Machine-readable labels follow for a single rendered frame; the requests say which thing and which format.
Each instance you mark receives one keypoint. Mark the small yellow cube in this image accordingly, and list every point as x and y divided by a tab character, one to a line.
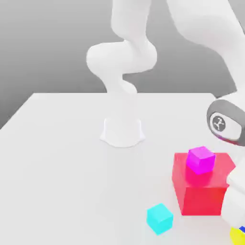
237	237

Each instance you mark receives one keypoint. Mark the large red box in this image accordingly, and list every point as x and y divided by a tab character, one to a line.
202	201

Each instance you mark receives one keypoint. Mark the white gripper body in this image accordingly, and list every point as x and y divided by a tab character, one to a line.
234	208

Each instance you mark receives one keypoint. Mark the small cyan cube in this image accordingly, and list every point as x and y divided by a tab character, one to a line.
159	219

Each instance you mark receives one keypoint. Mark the small blue cube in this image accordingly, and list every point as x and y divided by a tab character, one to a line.
242	229

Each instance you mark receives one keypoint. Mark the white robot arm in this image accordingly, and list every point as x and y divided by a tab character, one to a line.
122	57

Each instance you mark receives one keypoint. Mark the small magenta cube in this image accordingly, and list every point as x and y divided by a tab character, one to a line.
201	160

